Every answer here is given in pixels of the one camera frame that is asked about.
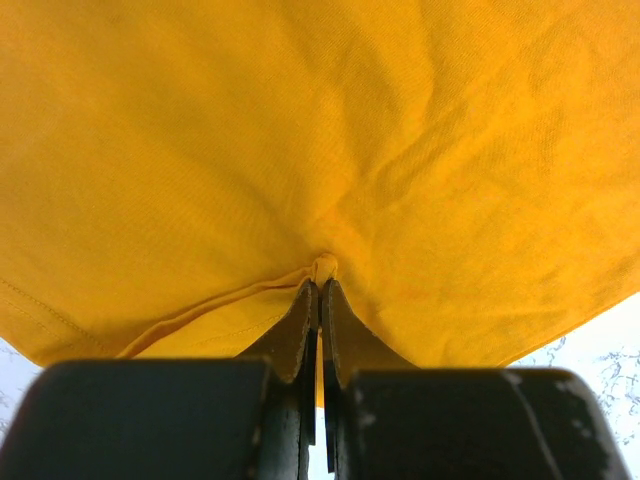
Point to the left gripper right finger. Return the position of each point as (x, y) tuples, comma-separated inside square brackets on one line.
[(386, 418)]

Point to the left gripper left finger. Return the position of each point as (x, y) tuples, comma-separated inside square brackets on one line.
[(246, 417)]

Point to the yellow t shirt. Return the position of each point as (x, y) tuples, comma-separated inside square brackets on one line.
[(173, 171)]

